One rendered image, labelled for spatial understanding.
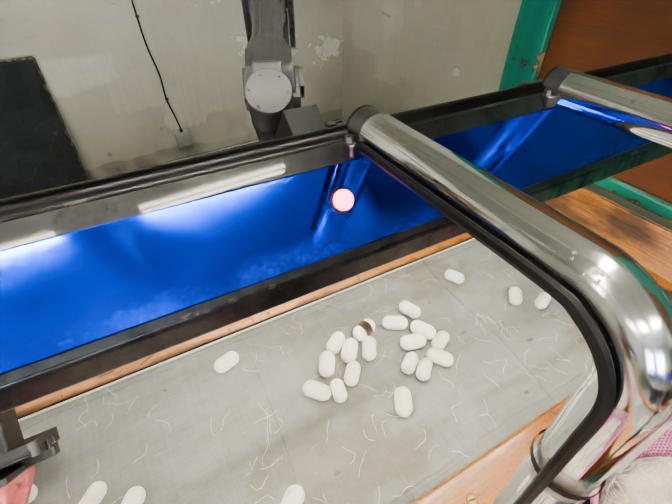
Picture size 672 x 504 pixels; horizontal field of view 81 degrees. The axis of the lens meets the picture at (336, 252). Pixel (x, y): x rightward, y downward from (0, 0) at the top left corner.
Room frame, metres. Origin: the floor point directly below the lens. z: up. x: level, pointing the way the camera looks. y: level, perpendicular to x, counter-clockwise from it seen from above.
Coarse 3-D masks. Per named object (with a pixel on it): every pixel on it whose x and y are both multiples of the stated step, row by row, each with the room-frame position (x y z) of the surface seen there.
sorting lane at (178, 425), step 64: (448, 256) 0.53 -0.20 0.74; (320, 320) 0.38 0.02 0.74; (448, 320) 0.38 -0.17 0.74; (512, 320) 0.38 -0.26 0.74; (128, 384) 0.28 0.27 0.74; (192, 384) 0.28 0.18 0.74; (256, 384) 0.28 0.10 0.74; (384, 384) 0.28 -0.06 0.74; (448, 384) 0.28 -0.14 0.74; (512, 384) 0.28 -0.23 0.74; (576, 384) 0.28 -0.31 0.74; (64, 448) 0.20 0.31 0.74; (128, 448) 0.20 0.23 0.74; (192, 448) 0.20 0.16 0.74; (256, 448) 0.20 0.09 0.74; (320, 448) 0.20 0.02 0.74; (384, 448) 0.20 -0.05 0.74; (448, 448) 0.20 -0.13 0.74
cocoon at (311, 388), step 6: (306, 384) 0.26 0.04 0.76; (312, 384) 0.26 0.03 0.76; (318, 384) 0.26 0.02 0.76; (324, 384) 0.26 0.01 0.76; (306, 390) 0.26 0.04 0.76; (312, 390) 0.26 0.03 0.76; (318, 390) 0.26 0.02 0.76; (324, 390) 0.26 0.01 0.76; (330, 390) 0.26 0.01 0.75; (312, 396) 0.25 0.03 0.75; (318, 396) 0.25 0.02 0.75; (324, 396) 0.25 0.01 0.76
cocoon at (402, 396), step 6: (396, 390) 0.26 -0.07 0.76; (402, 390) 0.26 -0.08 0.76; (408, 390) 0.26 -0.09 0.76; (396, 396) 0.25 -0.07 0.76; (402, 396) 0.25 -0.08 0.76; (408, 396) 0.25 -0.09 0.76; (396, 402) 0.24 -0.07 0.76; (402, 402) 0.24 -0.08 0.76; (408, 402) 0.24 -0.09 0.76; (396, 408) 0.24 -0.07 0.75; (402, 408) 0.23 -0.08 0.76; (408, 408) 0.23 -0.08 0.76; (402, 414) 0.23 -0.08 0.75; (408, 414) 0.23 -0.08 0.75
